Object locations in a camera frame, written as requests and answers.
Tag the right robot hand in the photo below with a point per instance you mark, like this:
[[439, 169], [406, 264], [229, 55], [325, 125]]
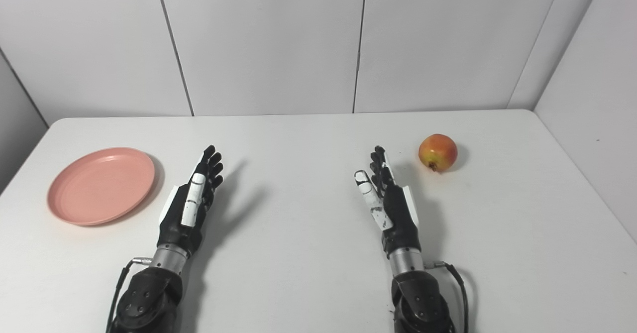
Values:
[[398, 213]]

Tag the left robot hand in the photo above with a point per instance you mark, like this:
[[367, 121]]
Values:
[[180, 213]]

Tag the red yellow pomegranate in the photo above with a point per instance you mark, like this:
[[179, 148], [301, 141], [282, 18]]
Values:
[[438, 152]]

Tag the pink plate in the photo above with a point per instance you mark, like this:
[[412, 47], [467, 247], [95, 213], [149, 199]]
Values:
[[101, 185]]

